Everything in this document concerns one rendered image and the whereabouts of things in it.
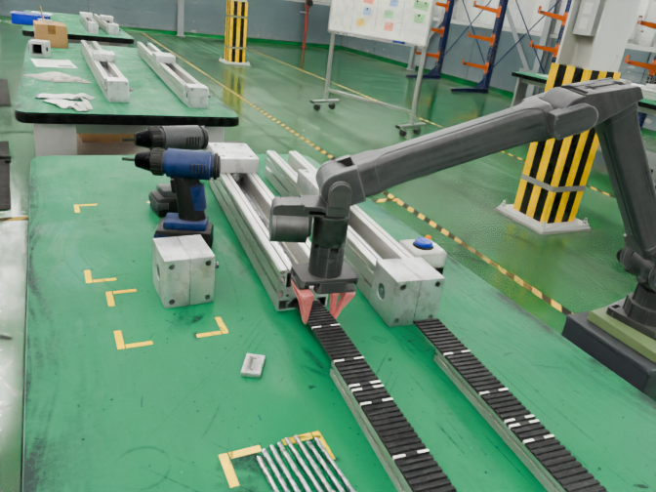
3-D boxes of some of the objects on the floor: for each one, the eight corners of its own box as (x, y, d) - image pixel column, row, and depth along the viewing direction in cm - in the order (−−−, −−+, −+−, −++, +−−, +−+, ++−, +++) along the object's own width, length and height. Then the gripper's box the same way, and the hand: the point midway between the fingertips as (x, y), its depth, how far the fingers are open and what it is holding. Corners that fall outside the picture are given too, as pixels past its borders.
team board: (307, 109, 714) (325, -62, 636) (334, 107, 749) (353, -56, 670) (399, 138, 623) (432, -59, 544) (426, 134, 657) (460, -51, 578)
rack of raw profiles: (404, 76, 1192) (423, -38, 1103) (438, 78, 1231) (459, -31, 1142) (510, 109, 926) (546, -38, 837) (549, 110, 965) (588, -29, 876)
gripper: (306, 251, 87) (296, 334, 93) (364, 248, 91) (351, 329, 97) (293, 233, 93) (284, 313, 99) (348, 231, 96) (338, 308, 102)
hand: (318, 316), depth 97 cm, fingers closed on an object, 5 cm apart
